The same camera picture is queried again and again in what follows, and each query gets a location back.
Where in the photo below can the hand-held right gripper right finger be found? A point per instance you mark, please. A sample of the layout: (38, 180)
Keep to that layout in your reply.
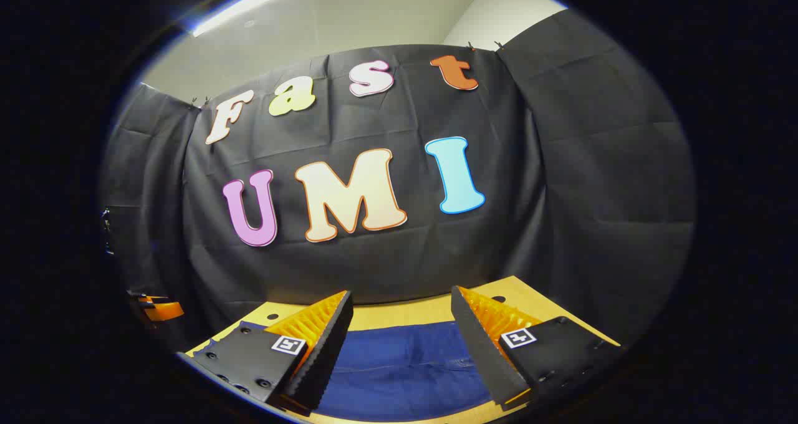
(483, 355)

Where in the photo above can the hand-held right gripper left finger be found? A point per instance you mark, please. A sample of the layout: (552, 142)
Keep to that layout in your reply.
(330, 349)

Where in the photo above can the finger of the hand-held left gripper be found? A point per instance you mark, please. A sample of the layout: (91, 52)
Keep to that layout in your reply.
(165, 310)

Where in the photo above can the blue denim jeans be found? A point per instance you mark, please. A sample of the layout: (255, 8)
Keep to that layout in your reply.
(405, 374)

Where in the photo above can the black backdrop cloth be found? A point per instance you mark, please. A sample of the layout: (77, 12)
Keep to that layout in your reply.
(561, 193)

